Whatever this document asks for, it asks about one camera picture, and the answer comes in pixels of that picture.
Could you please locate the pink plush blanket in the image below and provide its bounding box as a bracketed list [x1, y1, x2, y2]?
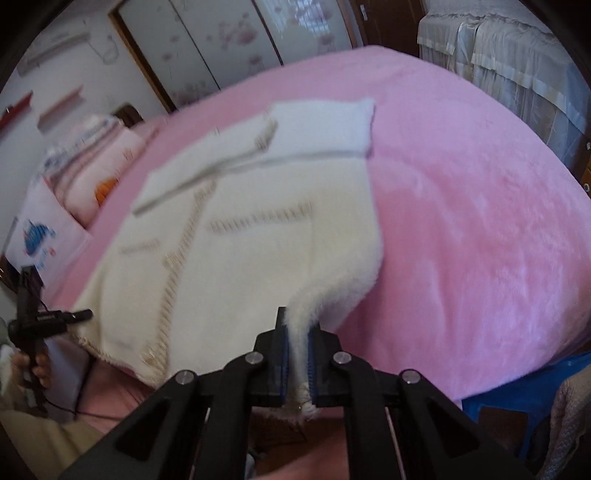
[46, 45, 591, 407]

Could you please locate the folded floral quilt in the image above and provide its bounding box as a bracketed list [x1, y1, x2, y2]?
[44, 114, 123, 185]

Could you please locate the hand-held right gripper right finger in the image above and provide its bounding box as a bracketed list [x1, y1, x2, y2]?
[307, 323, 536, 480]

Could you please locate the dark wooden headboard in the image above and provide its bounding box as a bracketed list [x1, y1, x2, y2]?
[113, 105, 144, 127]

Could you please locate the pink wall shelf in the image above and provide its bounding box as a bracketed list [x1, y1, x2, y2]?
[38, 84, 85, 127]

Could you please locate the beige knit cloth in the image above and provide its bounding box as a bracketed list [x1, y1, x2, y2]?
[549, 374, 591, 480]

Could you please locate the brown wooden door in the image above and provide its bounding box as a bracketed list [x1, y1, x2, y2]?
[346, 0, 426, 58]

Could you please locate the pink cartoon print pillow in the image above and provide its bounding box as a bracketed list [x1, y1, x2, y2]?
[9, 178, 93, 278]

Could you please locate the white air conditioner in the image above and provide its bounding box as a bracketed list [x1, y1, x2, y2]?
[18, 30, 90, 75]

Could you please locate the floral sliding door wardrobe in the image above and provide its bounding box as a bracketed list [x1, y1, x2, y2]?
[108, 0, 365, 114]

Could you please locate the pink flower print quilt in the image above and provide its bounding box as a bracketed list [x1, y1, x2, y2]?
[60, 127, 148, 227]

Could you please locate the white fuzzy cardigan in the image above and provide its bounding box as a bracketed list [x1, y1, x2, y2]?
[69, 96, 386, 421]

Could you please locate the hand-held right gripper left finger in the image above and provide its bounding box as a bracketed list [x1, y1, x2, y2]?
[58, 307, 291, 480]

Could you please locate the red wall shelf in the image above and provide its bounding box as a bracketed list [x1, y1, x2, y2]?
[0, 91, 34, 130]

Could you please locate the lace covered furniture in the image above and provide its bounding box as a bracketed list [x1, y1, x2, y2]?
[417, 0, 591, 171]

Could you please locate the wooden drawer cabinet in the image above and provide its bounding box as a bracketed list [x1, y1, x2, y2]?
[579, 143, 591, 199]

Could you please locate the blue plastic stool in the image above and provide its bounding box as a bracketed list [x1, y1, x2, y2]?
[462, 353, 591, 462]

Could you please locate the white air conditioner cable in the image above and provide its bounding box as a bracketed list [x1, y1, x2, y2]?
[88, 37, 116, 63]

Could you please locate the person's left hand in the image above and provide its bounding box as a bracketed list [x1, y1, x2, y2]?
[11, 353, 51, 393]

